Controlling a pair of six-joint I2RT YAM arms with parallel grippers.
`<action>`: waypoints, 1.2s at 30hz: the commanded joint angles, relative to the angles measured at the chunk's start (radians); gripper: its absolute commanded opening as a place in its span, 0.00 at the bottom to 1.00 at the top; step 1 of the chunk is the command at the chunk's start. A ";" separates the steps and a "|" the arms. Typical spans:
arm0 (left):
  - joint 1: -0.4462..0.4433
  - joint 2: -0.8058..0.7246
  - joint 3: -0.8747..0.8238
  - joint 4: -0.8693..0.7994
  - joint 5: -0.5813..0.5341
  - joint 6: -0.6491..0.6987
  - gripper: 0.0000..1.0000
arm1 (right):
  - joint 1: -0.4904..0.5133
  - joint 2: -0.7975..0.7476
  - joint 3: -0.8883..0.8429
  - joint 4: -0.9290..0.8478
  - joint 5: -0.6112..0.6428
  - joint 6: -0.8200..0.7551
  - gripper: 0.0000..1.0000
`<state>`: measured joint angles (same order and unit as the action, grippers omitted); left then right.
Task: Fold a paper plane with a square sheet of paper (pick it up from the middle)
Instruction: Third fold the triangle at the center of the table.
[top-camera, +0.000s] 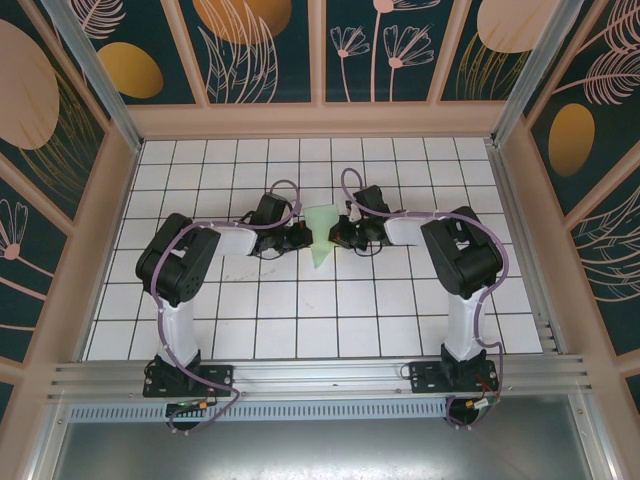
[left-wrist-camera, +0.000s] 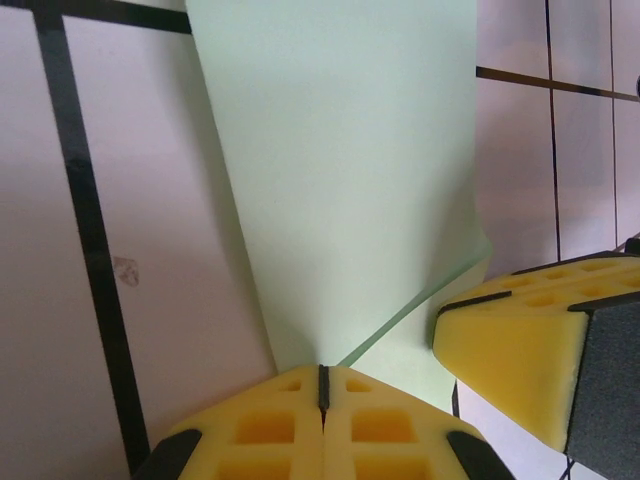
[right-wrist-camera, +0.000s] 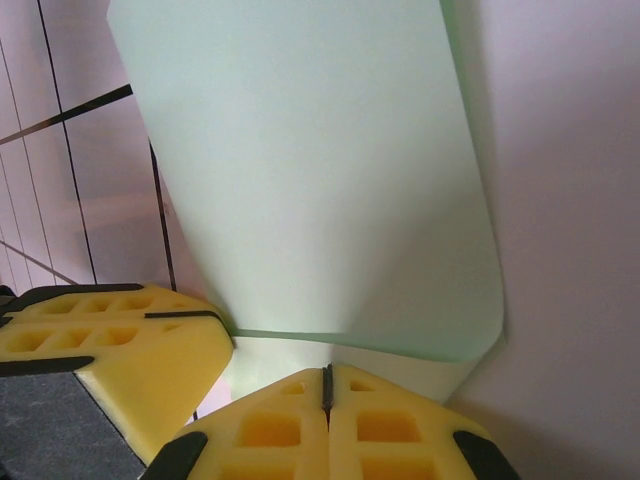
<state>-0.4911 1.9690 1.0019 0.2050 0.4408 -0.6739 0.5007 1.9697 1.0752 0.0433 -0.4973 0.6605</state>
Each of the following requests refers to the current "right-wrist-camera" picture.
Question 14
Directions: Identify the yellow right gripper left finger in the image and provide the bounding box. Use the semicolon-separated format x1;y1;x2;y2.
143;366;330;480

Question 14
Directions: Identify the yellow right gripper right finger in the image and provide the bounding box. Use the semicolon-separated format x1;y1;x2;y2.
327;363;520;480

